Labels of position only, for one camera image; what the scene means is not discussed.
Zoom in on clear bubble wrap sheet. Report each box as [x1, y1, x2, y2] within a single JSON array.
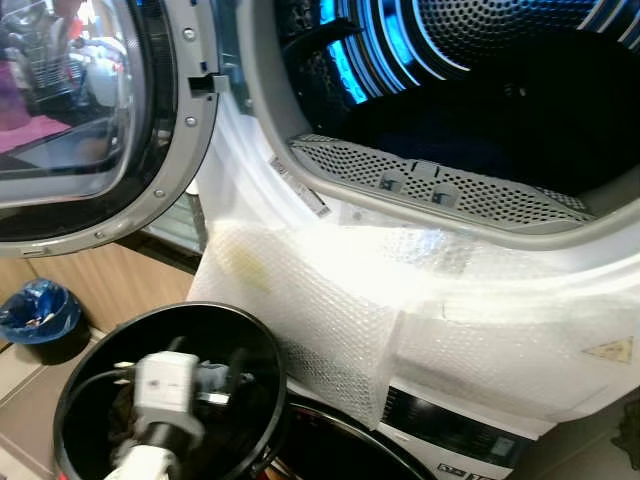
[[188, 215, 640, 426]]

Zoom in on black wall fitting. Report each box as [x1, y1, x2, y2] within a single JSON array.
[[622, 400, 640, 471]]

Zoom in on white washing machine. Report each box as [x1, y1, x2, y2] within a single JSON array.
[[265, 380, 561, 480]]

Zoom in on blue lined waste bin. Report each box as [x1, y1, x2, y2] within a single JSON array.
[[0, 278, 83, 347]]

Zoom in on light wooden cabinet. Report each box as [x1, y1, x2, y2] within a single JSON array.
[[0, 240, 196, 341]]

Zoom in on grey perforated lint filter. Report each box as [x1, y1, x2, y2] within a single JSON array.
[[288, 133, 597, 229]]

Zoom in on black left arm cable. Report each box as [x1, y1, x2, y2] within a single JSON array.
[[60, 367, 137, 403]]

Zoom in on yellow triangle warning sticker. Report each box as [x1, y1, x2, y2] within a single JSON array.
[[583, 338, 634, 365]]

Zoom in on black round laundry bucket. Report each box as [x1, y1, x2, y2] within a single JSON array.
[[52, 302, 291, 480]]

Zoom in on round glass dryer door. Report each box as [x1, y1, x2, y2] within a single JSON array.
[[0, 0, 223, 258]]

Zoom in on white tumble dryer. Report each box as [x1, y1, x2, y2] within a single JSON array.
[[190, 0, 640, 431]]

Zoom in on grey label strip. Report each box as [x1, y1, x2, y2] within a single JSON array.
[[270, 158, 331, 219]]

